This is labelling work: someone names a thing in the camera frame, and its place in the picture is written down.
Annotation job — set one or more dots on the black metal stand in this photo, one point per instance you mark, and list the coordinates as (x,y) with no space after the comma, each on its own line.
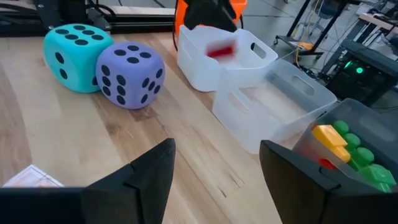
(289,40)

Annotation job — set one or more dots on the small green toy brick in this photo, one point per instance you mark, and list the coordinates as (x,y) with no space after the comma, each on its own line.
(377,174)

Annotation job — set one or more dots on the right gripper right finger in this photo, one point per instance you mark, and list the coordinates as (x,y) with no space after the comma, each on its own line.
(304,199)

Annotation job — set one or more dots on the clear plastic bin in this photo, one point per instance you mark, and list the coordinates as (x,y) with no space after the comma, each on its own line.
(248,124)

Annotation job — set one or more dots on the white opaque plastic bin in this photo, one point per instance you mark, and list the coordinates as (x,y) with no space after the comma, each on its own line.
(196,68)

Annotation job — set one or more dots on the orange pumpkin face bucket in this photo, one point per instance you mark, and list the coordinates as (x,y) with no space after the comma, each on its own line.
(241,6)

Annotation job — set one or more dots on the black computer tower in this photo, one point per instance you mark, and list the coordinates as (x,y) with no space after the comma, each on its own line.
(373,81)

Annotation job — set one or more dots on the purple foam dice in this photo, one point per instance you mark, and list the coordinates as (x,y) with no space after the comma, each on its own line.
(130,77)

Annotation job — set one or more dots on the teal foam dice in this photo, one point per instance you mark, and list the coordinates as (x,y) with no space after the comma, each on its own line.
(74,59)

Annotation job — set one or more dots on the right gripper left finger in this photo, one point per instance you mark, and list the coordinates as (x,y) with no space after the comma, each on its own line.
(140,193)

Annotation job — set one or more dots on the smoky grey plastic bin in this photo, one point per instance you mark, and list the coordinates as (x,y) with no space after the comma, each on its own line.
(373,124)

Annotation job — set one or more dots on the long green toy brick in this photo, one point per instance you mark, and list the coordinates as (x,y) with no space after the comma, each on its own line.
(362,155)

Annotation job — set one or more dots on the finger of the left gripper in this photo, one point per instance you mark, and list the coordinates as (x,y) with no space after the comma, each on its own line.
(211,14)

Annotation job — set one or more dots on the red triangle block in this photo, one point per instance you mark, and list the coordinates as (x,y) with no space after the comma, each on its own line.
(221,51)

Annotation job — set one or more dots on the light wooden desk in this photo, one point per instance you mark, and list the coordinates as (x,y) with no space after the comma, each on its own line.
(379,23)

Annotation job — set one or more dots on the large red toy brick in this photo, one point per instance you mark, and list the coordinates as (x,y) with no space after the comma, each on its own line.
(326,164)

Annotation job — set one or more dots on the yellow toy brick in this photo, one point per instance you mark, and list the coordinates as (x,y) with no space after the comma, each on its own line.
(329,137)

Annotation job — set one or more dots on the orange-red playing card deck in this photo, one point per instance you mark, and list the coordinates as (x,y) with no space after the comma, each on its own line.
(31,179)

